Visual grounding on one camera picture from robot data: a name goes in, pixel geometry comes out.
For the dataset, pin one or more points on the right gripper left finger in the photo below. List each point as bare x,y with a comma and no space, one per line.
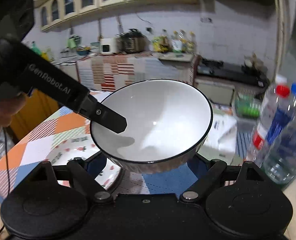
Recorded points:
84,179

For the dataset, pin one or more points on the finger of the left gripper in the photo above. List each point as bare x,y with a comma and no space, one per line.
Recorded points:
95,111

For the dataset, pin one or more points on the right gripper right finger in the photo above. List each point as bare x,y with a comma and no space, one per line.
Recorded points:
210,176

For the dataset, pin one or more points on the white bowl black rim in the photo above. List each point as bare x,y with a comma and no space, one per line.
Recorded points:
167,123

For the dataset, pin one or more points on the pink bunny carrot plate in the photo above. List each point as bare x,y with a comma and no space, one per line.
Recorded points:
84,148

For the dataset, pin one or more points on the person's left hand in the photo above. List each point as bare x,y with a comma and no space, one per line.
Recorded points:
10,107

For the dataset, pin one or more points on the colourful patchwork tablecloth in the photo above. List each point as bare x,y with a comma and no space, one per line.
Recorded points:
56,131

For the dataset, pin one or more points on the striped counter cloth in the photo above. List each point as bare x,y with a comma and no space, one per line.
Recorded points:
112,72

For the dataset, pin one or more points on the orange wooden chair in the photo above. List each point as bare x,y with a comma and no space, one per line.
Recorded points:
38,107

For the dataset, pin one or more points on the blue bowl on counter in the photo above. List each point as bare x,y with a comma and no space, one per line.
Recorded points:
83,51

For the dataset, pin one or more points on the white rice cooker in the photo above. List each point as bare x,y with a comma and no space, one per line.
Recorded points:
108,46

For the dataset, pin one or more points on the green plastic basket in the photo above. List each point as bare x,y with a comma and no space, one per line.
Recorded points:
247,106

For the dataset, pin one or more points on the red cap water bottle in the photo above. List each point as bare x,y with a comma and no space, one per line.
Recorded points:
268,108

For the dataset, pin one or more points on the green label water bottle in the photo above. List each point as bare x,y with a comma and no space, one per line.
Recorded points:
280,163

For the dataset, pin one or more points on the blue cap water bottle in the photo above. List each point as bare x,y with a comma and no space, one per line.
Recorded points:
284,112

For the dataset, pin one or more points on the black pressure cooker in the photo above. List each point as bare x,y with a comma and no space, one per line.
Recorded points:
131,42

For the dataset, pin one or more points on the yellow snack bag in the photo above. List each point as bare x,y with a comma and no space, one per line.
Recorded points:
160,44

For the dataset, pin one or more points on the black gas stove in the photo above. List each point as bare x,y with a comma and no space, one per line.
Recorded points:
232,72

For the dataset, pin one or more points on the white cutting board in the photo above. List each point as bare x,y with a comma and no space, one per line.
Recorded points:
179,57

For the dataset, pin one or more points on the oil bottle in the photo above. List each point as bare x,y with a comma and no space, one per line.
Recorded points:
179,41

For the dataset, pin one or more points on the pot on stove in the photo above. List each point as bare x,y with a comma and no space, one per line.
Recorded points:
254,62

